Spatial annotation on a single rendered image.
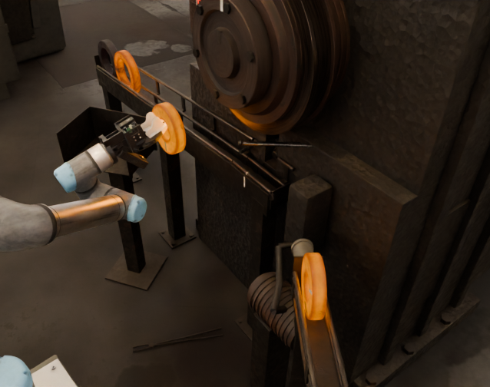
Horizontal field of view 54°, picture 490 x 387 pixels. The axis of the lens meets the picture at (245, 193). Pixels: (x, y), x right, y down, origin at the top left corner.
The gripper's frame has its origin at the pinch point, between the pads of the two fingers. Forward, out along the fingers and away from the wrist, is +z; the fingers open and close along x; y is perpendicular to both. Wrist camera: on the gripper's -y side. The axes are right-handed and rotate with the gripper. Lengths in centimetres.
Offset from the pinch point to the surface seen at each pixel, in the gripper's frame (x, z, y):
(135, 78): 61, 13, -17
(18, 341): 21, -81, -65
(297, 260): -56, 0, -15
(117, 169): 19.1, -17.1, -19.5
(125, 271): 29, -34, -76
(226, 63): -23.6, 12.4, 23.2
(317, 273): -67, -2, -7
